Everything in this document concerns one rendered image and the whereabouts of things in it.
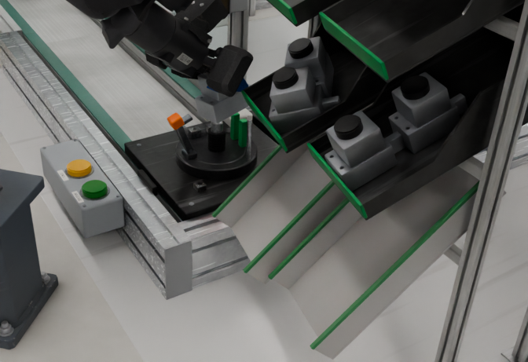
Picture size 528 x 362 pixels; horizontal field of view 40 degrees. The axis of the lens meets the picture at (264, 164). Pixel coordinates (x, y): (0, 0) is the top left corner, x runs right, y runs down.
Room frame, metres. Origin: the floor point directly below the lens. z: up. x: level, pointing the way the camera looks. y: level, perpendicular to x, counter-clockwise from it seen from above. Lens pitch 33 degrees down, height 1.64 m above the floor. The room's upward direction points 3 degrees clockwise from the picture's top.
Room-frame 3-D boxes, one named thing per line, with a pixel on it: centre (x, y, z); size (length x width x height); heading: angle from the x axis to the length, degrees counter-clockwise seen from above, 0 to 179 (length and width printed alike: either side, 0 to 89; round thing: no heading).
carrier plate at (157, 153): (1.06, 0.08, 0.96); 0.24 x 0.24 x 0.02; 34
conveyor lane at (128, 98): (1.32, 0.23, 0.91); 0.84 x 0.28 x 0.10; 34
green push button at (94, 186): (0.95, 0.27, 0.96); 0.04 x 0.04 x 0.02
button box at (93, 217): (1.01, 0.31, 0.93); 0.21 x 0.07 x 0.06; 34
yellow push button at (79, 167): (1.01, 0.31, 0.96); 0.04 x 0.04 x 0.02
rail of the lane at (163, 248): (1.20, 0.36, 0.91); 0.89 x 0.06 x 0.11; 34
